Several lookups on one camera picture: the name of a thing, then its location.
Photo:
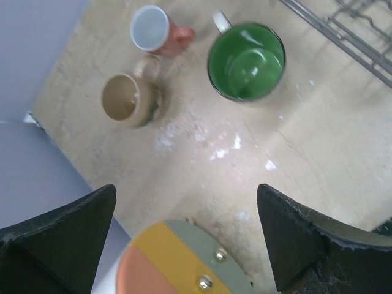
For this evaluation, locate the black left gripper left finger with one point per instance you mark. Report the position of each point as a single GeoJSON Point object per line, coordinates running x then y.
{"type": "Point", "coordinates": [58, 251]}

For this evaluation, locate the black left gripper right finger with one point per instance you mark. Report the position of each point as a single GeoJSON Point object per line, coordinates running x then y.
{"type": "Point", "coordinates": [310, 252]}

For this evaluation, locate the beige stoneware mug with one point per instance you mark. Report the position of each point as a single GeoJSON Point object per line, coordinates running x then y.
{"type": "Point", "coordinates": [132, 98]}

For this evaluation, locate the cream mug green inside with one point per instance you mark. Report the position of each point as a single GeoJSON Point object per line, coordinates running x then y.
{"type": "Point", "coordinates": [246, 62]}

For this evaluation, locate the salmon pink ribbed mug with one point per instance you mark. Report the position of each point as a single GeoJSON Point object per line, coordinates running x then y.
{"type": "Point", "coordinates": [153, 31]}

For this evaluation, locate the white cylinder with striped lid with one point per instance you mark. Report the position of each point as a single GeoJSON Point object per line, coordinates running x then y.
{"type": "Point", "coordinates": [175, 256]}

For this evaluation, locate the grey wire dish rack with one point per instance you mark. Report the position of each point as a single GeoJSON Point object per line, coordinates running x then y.
{"type": "Point", "coordinates": [362, 29]}

